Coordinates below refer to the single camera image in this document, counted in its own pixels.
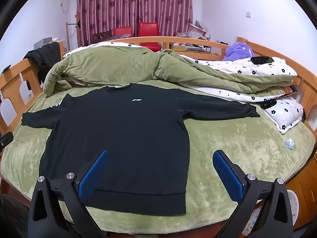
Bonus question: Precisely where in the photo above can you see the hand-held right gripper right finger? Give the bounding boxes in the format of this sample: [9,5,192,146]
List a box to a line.
[212,149,294,238]

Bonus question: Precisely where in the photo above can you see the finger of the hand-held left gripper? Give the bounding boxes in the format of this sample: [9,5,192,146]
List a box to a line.
[0,131,14,152]

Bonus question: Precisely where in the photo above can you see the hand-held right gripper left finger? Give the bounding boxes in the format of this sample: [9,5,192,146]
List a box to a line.
[28,149,109,238]

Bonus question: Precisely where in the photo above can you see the black sweatshirt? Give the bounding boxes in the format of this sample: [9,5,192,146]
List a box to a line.
[21,83,261,216]

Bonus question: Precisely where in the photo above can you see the green plush bed sheet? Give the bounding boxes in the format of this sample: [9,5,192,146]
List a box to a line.
[0,79,316,236]

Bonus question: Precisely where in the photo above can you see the small light blue toy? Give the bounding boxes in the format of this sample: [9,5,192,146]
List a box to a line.
[284,137,296,152]

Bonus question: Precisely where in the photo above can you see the white floral pillow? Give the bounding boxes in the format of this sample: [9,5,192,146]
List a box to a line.
[263,97,305,135]

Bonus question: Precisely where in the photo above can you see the black jacket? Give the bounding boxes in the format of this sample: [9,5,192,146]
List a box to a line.
[23,42,61,91]

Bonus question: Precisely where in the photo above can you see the grey box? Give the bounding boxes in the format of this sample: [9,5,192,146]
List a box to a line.
[33,37,53,49]

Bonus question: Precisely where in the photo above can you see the dark cloth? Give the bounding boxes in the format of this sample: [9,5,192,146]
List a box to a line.
[285,84,299,96]

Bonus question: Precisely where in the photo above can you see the green quilt with floral lining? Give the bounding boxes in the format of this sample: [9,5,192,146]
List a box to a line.
[43,41,298,103]

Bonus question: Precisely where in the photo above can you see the wooden rack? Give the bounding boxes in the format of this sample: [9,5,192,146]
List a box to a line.
[66,21,82,47]

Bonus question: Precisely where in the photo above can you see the purple plush toy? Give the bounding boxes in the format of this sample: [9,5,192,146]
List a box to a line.
[222,42,255,61]

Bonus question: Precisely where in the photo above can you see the dark wooden chair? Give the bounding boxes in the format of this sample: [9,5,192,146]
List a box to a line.
[92,31,113,45]

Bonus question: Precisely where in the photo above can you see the cluttered wooden shelf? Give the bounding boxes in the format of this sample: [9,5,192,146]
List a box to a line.
[171,20,215,54]

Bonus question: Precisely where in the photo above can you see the small red chair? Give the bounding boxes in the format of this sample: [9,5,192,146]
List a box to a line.
[113,27,134,37]

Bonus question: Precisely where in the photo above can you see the tall red chair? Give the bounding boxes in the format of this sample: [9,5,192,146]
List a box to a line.
[137,22,160,52]

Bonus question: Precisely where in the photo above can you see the maroon striped curtain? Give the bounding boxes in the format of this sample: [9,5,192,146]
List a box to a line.
[77,0,194,46]

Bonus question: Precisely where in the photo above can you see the wooden bed frame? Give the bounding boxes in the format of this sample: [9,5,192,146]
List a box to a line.
[0,36,317,238]

